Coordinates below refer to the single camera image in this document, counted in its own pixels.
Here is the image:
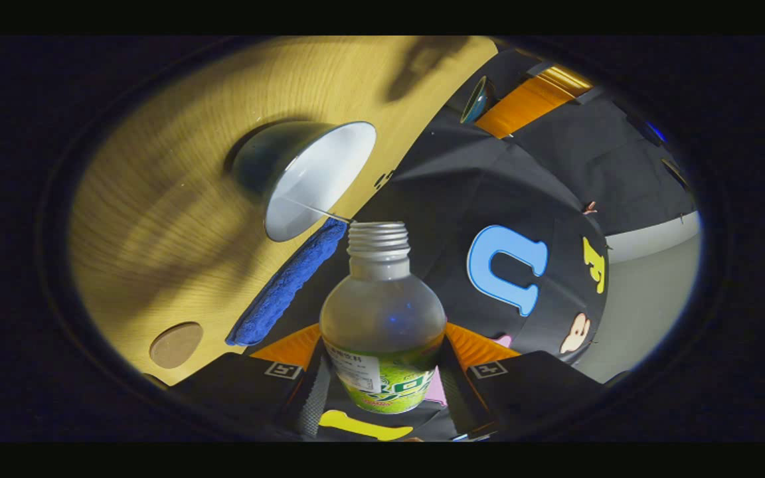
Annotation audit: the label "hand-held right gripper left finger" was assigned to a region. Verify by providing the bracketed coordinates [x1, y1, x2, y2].
[157, 323, 330, 436]

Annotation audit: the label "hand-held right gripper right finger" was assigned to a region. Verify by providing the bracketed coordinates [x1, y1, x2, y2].
[437, 322, 606, 436]

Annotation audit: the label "silver green water bottle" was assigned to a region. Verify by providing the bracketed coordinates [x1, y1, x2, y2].
[319, 221, 448, 415]

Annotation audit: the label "round cork coaster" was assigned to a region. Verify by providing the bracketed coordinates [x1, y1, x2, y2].
[149, 322, 204, 370]

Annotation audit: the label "teal teacup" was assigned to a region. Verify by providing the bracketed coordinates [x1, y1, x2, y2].
[230, 121, 378, 243]

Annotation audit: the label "black backdrop cloth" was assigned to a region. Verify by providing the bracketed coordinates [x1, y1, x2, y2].
[250, 50, 699, 442]

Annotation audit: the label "blue towel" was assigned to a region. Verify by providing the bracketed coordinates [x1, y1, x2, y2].
[225, 218, 349, 347]

